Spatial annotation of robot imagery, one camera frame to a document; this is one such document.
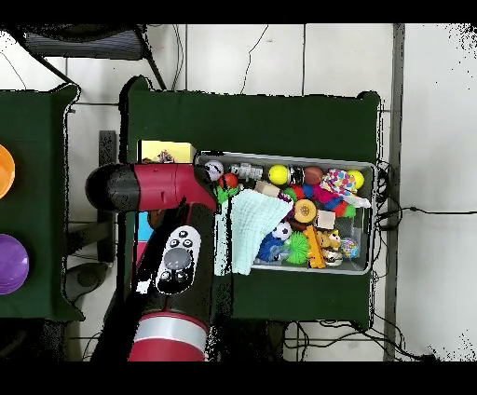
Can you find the mint green knitted cloth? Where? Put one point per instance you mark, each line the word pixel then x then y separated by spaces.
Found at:
pixel 253 223

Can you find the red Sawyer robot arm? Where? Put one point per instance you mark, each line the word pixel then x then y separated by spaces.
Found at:
pixel 164 186

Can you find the silver mesh bin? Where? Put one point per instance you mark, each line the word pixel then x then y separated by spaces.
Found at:
pixel 261 157

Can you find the wooden box with three holes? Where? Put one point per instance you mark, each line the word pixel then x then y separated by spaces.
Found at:
pixel 183 152

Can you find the green spiky rubber ball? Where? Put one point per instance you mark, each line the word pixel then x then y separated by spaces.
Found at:
pixel 225 193

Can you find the plain orange ball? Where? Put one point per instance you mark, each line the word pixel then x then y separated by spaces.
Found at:
pixel 230 180

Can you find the plain wooden cube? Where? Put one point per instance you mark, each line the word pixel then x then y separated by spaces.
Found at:
pixel 325 220
pixel 266 187

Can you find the small white baseball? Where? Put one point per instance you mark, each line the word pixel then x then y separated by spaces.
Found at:
pixel 215 169

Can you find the plain yellow ball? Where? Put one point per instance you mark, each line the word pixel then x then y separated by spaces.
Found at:
pixel 278 174

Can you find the toy hamburger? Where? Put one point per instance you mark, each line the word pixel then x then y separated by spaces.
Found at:
pixel 305 210

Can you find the small brown football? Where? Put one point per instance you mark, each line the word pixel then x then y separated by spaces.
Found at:
pixel 313 175

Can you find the black standing panel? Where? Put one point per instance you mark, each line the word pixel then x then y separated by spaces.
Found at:
pixel 107 141

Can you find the grey round stand base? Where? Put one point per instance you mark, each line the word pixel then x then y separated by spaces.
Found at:
pixel 87 277

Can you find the dark green side table cloth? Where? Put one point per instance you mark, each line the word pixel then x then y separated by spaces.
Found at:
pixel 44 123

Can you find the black metal chair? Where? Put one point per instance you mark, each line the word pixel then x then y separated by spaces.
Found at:
pixel 85 44

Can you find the orange plastic bowl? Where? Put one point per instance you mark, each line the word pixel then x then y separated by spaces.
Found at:
pixel 5 171

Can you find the purple plastic bowl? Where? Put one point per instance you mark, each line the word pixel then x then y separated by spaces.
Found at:
pixel 11 264

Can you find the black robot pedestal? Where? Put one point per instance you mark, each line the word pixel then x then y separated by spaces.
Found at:
pixel 246 343

